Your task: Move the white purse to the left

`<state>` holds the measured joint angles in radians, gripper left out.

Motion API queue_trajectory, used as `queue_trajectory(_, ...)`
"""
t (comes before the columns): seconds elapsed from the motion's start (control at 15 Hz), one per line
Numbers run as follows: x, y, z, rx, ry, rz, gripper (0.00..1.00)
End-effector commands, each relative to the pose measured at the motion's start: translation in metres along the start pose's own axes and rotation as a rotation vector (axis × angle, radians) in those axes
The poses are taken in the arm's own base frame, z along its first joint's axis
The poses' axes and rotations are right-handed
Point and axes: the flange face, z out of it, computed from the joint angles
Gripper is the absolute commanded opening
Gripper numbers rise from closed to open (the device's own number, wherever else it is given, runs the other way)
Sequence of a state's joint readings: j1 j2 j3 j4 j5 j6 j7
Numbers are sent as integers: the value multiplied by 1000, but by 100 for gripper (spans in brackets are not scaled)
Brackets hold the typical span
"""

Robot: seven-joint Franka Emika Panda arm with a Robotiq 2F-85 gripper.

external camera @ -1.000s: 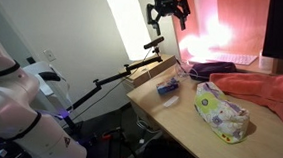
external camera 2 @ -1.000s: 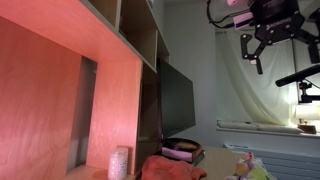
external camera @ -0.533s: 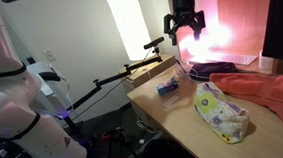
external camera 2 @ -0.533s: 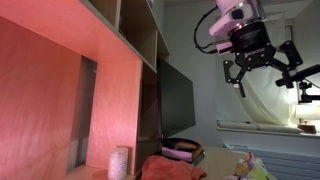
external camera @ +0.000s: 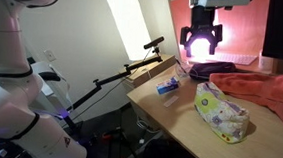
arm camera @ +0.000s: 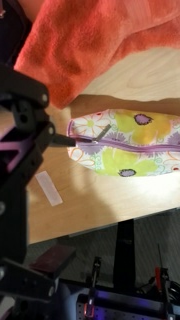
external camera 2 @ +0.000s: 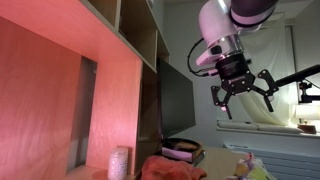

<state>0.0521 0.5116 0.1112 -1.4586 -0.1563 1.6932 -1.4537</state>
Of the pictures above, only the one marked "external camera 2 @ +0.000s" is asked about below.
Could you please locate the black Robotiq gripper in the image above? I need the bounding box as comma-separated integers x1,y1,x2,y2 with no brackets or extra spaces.
210,53,280,120

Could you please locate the pale window seat cushion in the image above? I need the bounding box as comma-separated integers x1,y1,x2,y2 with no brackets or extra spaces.
216,119,258,132
254,122,305,135

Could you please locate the white window curtain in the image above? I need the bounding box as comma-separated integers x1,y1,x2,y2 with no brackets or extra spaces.
233,26,298,127

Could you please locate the white shade table lamp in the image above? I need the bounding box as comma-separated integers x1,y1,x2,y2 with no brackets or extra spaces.
291,103,320,135

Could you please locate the dark flat book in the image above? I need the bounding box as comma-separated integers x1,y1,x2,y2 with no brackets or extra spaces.
191,149,207,167

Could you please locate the black computer monitor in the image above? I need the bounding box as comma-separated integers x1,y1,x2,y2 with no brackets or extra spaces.
156,57,197,138

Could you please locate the white radiator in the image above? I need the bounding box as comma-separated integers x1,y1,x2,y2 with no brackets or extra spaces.
222,142,320,180

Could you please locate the orange towel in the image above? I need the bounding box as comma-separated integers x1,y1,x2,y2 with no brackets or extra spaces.
140,154,208,180

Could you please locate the white textured candle jar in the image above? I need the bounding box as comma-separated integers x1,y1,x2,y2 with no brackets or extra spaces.
107,146,130,180

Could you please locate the wooden desk shelf unit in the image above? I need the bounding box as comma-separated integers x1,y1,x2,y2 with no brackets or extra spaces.
0,0,171,180

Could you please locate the black camera clamp mount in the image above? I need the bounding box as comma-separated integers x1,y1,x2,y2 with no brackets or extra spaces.
297,79,320,104

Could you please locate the black stereo camera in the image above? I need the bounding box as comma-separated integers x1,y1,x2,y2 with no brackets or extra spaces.
275,64,320,89

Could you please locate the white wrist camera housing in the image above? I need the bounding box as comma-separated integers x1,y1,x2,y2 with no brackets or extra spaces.
194,44,225,68

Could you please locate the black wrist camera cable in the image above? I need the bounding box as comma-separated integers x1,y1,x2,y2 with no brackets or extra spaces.
186,37,221,78

